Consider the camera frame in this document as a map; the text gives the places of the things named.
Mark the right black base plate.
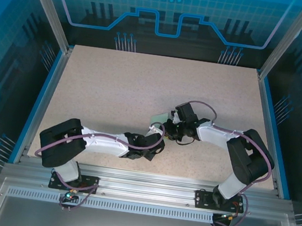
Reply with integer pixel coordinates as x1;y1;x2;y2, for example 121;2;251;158
193;188;247;214

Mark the slotted aluminium strip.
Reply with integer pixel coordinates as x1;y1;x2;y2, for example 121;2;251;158
6;187;284;226

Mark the aluminium corner post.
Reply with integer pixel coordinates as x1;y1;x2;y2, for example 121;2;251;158
12;0;81;56
256;0;302;86

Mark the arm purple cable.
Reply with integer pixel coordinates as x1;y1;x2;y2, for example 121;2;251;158
174;100;282;226
28;107;167;223

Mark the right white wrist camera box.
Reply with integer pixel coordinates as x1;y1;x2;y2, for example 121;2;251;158
168;109;182;126

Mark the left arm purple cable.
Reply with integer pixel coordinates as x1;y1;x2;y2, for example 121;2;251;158
28;107;167;223

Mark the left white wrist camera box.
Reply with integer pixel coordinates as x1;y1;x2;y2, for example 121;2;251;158
148;123;162;135

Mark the blue edge strip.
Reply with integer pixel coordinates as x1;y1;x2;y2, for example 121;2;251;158
248;77;302;201
7;44;65;169

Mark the aluminium side rail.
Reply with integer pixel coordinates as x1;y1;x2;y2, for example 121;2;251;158
18;43;73;169
242;72;297;198

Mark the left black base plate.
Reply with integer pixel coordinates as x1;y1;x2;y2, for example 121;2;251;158
48;171;100;195

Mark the aluminium frame rail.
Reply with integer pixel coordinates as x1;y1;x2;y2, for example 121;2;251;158
1;153;296;221

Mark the light green paper sheet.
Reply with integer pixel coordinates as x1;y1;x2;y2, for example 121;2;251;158
149;111;170;128

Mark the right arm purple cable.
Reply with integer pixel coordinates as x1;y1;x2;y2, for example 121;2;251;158
174;100;282;226

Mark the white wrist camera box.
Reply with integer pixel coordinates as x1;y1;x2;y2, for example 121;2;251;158
148;123;162;135
168;109;182;126

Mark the cable connector with green light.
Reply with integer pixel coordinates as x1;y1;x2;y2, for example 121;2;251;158
62;187;79;203
219;210;240;223

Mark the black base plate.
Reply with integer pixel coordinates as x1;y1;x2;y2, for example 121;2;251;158
48;171;100;195
193;188;247;214

